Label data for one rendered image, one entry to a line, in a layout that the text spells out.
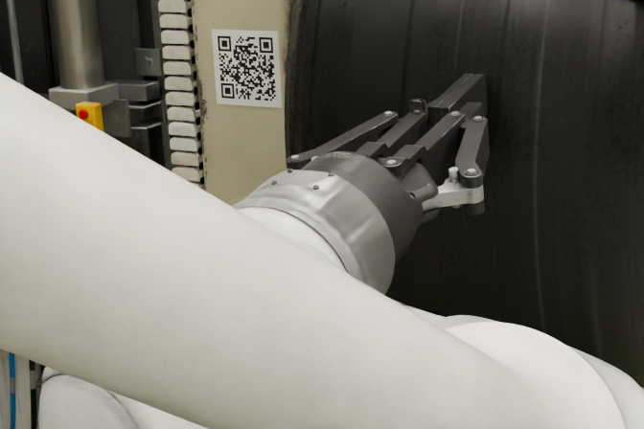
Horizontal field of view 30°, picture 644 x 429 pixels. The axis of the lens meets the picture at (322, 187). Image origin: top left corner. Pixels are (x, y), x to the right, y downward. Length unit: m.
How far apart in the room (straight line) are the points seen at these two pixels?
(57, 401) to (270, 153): 0.72
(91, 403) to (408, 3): 0.48
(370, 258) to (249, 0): 0.60
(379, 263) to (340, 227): 0.03
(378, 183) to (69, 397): 0.23
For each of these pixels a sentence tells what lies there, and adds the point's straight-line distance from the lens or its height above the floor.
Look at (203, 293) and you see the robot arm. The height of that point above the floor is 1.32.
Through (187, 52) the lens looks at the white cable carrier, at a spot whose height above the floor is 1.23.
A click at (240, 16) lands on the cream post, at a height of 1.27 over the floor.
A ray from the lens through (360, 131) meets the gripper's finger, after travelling 0.77.
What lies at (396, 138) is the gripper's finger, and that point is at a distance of 0.75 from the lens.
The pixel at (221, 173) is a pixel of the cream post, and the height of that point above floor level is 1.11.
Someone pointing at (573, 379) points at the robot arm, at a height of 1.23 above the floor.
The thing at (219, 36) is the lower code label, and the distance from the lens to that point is 1.19.
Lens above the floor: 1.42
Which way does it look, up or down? 16 degrees down
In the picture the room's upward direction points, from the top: 3 degrees counter-clockwise
